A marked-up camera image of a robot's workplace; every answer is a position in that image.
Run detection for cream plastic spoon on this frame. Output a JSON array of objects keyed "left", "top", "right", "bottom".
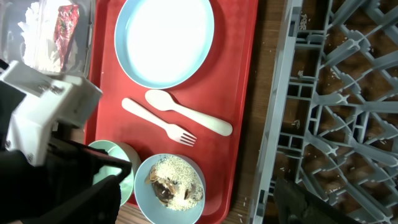
[{"left": 145, "top": 90, "right": 233, "bottom": 136}]

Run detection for light blue plate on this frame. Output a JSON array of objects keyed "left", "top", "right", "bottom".
[{"left": 114, "top": 0, "right": 215, "bottom": 89}]

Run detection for mint green bowl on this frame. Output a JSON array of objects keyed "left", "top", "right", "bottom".
[{"left": 89, "top": 140, "right": 141, "bottom": 206}]

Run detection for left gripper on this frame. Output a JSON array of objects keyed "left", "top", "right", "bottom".
[{"left": 1, "top": 138, "right": 131, "bottom": 223}]

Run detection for clear plastic waste bin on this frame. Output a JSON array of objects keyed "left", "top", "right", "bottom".
[{"left": 1, "top": 0, "right": 96, "bottom": 77}]

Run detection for light blue bowl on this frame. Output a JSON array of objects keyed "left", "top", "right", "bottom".
[{"left": 134, "top": 154, "right": 206, "bottom": 224}]

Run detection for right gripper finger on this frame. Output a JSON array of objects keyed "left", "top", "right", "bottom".
[{"left": 274, "top": 179, "right": 359, "bottom": 224}]

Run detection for red snack wrapper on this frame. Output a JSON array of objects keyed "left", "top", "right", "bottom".
[{"left": 53, "top": 4, "right": 80, "bottom": 68}]

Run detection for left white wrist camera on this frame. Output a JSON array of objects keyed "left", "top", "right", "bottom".
[{"left": 1, "top": 60, "right": 103, "bottom": 166}]

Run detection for grey dishwasher rack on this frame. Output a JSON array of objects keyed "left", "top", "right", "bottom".
[{"left": 249, "top": 0, "right": 397, "bottom": 223}]

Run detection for rice and food scraps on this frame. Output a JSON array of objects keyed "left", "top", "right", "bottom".
[{"left": 144, "top": 156, "right": 205, "bottom": 211}]

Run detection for cream plastic fork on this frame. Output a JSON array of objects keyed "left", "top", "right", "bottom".
[{"left": 121, "top": 98, "right": 197, "bottom": 147}]

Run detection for red serving tray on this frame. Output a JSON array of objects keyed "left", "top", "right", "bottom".
[{"left": 84, "top": 0, "right": 258, "bottom": 223}]

